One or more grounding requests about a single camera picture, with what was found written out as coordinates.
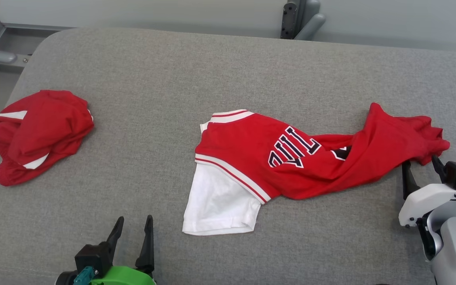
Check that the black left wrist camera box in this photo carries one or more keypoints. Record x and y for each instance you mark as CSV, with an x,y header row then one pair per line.
x,y
91,255

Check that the red and white jersey shirt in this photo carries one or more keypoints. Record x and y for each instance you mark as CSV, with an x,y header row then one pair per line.
x,y
311,166

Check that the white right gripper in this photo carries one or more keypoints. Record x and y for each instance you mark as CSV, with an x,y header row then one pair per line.
x,y
430,198

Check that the grey metal upright post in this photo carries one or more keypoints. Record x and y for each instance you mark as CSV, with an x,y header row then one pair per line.
x,y
301,19

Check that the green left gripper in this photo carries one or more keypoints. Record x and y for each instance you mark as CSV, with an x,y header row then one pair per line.
x,y
123,277

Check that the red shorts with white stripe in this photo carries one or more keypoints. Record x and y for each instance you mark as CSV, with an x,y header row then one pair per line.
x,y
38,134

